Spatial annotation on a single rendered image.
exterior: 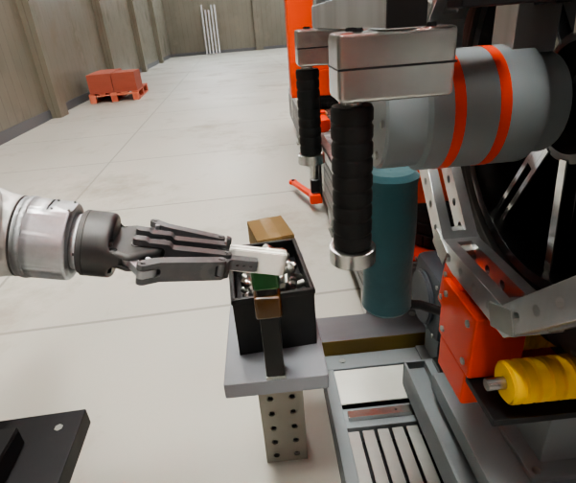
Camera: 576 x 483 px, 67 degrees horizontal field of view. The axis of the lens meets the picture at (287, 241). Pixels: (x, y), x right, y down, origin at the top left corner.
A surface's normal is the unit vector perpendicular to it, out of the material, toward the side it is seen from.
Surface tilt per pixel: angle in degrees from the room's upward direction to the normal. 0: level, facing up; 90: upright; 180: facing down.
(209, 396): 0
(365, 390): 0
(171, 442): 0
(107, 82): 90
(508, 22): 90
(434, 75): 90
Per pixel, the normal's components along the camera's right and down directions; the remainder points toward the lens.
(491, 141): 0.09, 0.70
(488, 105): 0.05, 0.25
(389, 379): -0.07, -0.89
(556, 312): -0.99, 0.10
